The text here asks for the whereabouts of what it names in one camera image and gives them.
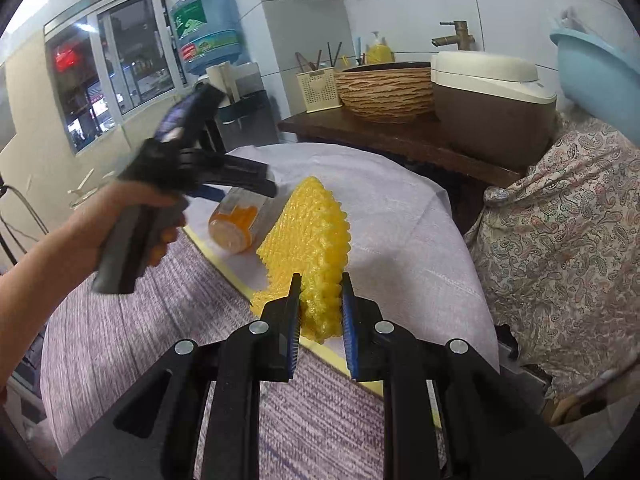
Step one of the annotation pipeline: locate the grey metal chair frame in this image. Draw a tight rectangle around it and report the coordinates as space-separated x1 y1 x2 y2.
495 324 553 401

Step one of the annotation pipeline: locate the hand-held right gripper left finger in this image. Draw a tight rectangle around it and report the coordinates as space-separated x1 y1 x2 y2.
56 274 302 480

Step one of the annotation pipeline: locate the clear jar with orange contents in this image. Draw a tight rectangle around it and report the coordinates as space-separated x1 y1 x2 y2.
207 186 281 254

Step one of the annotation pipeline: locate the water dispenser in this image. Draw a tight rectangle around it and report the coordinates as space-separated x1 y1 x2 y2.
200 62 281 153

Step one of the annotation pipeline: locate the woven pattern wash basin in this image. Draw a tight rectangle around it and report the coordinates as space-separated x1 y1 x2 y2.
333 61 436 123

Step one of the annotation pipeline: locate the brass faucet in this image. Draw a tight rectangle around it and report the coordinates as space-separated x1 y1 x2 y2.
431 21 475 52

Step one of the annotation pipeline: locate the yellow soap bottle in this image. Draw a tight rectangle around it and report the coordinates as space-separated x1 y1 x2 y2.
365 31 396 66

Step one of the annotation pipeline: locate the blue water jug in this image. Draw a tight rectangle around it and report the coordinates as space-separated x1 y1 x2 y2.
169 0 246 77

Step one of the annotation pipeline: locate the white cloth with yellow edge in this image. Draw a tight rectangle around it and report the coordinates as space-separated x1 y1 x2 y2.
182 142 501 428

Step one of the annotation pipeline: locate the brown and white rice cooker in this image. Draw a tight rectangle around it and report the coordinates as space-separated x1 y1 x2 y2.
430 50 558 171

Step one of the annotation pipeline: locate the black cable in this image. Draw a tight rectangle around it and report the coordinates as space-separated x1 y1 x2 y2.
0 185 48 261

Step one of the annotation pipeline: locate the beige utensil holder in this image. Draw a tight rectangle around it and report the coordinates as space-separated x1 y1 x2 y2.
296 69 343 113

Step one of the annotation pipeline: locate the sliding glass window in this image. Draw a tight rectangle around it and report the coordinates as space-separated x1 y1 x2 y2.
44 0 188 156

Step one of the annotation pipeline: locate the bundle of brown chopsticks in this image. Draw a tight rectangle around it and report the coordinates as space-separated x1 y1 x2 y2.
295 41 343 73

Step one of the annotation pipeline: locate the clear plastic bag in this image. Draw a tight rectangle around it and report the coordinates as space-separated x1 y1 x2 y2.
557 7 588 33

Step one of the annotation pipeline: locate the person's left forearm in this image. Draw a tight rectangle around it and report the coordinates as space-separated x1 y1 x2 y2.
0 220 96 386

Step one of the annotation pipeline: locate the person's left hand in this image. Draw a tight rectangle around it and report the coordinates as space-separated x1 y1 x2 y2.
65 182 188 268

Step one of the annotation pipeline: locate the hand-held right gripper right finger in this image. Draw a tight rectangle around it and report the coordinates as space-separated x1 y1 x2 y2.
340 271 585 480

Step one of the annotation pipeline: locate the light blue plastic basin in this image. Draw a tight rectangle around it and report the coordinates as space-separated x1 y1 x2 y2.
549 28 640 133

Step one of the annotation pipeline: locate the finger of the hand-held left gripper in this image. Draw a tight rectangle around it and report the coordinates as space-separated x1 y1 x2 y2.
187 185 223 206
180 149 278 200

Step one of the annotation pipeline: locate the dark wooden counter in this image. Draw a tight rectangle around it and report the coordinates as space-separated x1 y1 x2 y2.
277 107 526 188

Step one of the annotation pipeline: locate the grey purple woven tablecloth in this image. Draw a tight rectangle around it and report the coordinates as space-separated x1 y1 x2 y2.
40 232 446 480

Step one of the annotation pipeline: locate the paisley cloth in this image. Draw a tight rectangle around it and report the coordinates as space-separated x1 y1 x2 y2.
462 112 640 401

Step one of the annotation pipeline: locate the yellow foam fruit net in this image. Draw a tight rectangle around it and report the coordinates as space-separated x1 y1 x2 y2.
250 176 353 345

